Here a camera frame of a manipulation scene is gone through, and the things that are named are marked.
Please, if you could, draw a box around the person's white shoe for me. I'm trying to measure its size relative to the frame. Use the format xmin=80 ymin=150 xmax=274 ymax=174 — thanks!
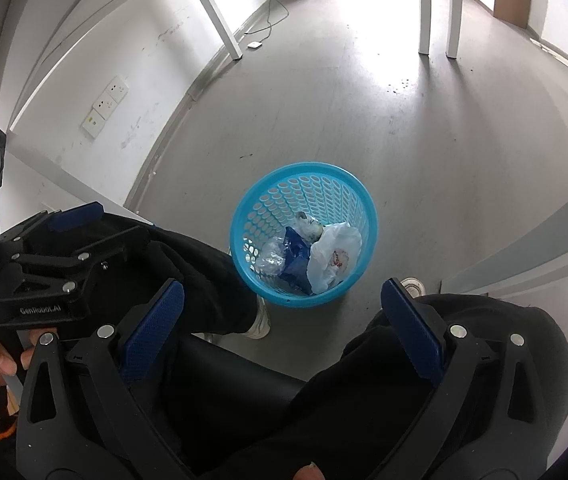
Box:
xmin=246 ymin=297 xmax=271 ymax=341
xmin=400 ymin=276 xmax=427 ymax=301

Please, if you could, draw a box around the person's right white shoe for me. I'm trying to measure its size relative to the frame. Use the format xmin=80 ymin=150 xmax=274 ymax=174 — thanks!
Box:
xmin=400 ymin=276 xmax=427 ymax=301

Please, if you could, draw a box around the person's leg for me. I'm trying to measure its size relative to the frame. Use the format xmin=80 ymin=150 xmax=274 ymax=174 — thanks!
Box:
xmin=29 ymin=212 xmax=265 ymax=341
xmin=204 ymin=294 xmax=568 ymax=480

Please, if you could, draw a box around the black chair seat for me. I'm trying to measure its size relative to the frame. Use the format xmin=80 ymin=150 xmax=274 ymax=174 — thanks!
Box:
xmin=164 ymin=332 xmax=309 ymax=471

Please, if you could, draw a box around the person's left white shoe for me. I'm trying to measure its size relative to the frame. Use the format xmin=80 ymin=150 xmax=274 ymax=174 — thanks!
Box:
xmin=246 ymin=297 xmax=271 ymax=341

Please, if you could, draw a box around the blue plastic basket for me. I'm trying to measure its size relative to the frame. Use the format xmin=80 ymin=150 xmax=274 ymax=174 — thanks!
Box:
xmin=229 ymin=161 xmax=379 ymax=308

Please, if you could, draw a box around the white plastic bag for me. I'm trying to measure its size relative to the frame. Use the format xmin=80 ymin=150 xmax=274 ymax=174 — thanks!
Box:
xmin=306 ymin=221 xmax=363 ymax=295

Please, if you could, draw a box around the white wall socket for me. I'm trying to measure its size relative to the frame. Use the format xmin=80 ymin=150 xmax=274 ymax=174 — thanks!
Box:
xmin=105 ymin=76 xmax=129 ymax=103
xmin=80 ymin=111 xmax=106 ymax=138
xmin=92 ymin=97 xmax=116 ymax=121

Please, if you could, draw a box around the white table leg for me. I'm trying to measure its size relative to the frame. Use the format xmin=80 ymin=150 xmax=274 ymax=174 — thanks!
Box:
xmin=184 ymin=0 xmax=243 ymax=61
xmin=418 ymin=0 xmax=434 ymax=56
xmin=446 ymin=0 xmax=464 ymax=60

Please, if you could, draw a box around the person's right leg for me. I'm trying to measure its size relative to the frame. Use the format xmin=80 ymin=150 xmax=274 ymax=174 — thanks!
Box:
xmin=204 ymin=294 xmax=568 ymax=480

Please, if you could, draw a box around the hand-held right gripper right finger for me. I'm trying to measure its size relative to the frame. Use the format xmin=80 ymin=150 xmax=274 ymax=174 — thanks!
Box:
xmin=369 ymin=277 xmax=549 ymax=480

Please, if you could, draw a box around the person's left leg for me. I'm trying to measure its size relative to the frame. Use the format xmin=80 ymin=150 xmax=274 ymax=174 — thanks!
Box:
xmin=29 ymin=212 xmax=265 ymax=341

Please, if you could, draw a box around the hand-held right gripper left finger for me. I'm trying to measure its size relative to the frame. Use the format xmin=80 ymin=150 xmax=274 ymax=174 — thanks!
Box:
xmin=16 ymin=278 xmax=199 ymax=480

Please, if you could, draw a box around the blue tissue packet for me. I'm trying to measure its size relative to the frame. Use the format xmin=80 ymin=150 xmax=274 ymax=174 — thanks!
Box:
xmin=279 ymin=226 xmax=315 ymax=295

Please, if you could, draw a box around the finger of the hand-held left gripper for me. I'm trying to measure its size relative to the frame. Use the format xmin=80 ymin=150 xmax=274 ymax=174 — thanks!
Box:
xmin=11 ymin=225 xmax=145 ymax=288
xmin=0 ymin=201 xmax=105 ymax=253

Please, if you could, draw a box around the grey power cable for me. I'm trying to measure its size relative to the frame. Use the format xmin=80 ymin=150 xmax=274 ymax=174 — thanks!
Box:
xmin=251 ymin=0 xmax=289 ymax=43

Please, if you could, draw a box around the clear plastic wrap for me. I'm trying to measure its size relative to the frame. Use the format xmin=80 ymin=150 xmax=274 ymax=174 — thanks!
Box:
xmin=256 ymin=237 xmax=289 ymax=278

